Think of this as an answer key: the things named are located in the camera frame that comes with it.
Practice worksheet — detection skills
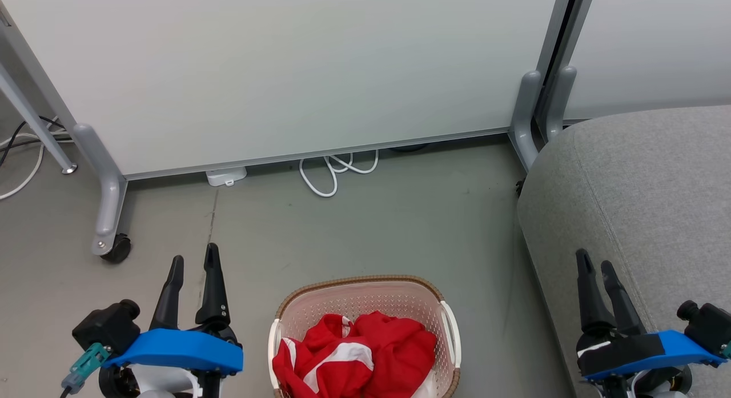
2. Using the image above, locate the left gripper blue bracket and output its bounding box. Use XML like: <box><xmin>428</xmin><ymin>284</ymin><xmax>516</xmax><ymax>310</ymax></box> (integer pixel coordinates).
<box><xmin>98</xmin><ymin>243</ymin><xmax>244</xmax><ymax>398</ymax></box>

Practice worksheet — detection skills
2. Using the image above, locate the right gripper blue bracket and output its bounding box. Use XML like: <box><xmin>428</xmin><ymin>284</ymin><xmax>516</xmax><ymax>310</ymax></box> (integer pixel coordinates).
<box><xmin>575</xmin><ymin>248</ymin><xmax>727</xmax><ymax>398</ymax></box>

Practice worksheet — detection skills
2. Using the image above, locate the red jersey with white stripes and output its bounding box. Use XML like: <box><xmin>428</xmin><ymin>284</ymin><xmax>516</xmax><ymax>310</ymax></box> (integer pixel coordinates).
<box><xmin>272</xmin><ymin>313</ymin><xmax>379</xmax><ymax>398</ymax></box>

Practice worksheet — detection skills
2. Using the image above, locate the grey fabric sofa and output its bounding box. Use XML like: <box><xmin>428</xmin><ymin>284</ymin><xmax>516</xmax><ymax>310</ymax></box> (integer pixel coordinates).
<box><xmin>516</xmin><ymin>105</ymin><xmax>731</xmax><ymax>398</ymax></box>

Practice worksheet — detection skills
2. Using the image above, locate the black caster wheel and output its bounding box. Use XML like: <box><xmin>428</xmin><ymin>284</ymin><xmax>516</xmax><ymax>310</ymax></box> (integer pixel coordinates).
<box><xmin>101</xmin><ymin>234</ymin><xmax>132</xmax><ymax>265</ymax></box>

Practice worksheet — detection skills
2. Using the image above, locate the white power adapter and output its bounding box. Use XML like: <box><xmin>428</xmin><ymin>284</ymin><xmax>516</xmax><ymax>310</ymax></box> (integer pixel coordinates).
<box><xmin>206</xmin><ymin>166</ymin><xmax>248</xmax><ymax>188</ymax></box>

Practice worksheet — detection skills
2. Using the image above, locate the grey partition foot with caster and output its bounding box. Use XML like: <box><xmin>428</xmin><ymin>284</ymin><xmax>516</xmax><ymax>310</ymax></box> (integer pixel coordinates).
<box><xmin>73</xmin><ymin>123</ymin><xmax>128</xmax><ymax>256</ymax></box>

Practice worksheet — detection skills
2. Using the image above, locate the pink perforated laundry basket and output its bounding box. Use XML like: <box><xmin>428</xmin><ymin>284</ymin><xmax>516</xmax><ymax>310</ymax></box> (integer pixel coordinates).
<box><xmin>268</xmin><ymin>275</ymin><xmax>462</xmax><ymax>398</ymax></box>

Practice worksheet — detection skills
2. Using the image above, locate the grey metal table leg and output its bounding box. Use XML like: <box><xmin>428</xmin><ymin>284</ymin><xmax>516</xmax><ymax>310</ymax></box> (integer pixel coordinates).
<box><xmin>0</xmin><ymin>63</ymin><xmax>79</xmax><ymax>175</ymax></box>

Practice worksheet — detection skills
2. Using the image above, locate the wide white partition panel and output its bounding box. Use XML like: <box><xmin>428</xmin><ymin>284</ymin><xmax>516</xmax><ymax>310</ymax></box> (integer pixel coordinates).
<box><xmin>0</xmin><ymin>0</ymin><xmax>575</xmax><ymax>180</ymax></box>

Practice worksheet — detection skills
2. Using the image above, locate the narrow white partition panel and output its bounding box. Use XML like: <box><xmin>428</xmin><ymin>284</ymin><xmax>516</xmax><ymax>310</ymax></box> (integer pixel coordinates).
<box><xmin>563</xmin><ymin>0</ymin><xmax>731</xmax><ymax>123</ymax></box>

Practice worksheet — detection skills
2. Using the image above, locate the looped white cable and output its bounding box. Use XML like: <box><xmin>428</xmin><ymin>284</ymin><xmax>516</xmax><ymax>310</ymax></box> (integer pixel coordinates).
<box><xmin>299</xmin><ymin>149</ymin><xmax>380</xmax><ymax>199</ymax></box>

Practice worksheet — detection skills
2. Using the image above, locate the long white cable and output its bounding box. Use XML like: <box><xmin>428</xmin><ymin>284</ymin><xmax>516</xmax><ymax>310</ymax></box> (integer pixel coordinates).
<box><xmin>0</xmin><ymin>117</ymin><xmax>74</xmax><ymax>201</ymax></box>

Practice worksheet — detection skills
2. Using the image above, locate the thin black floor cable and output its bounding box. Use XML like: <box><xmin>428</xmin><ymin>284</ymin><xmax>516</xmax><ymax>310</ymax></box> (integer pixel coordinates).
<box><xmin>0</xmin><ymin>115</ymin><xmax>73</xmax><ymax>168</ymax></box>

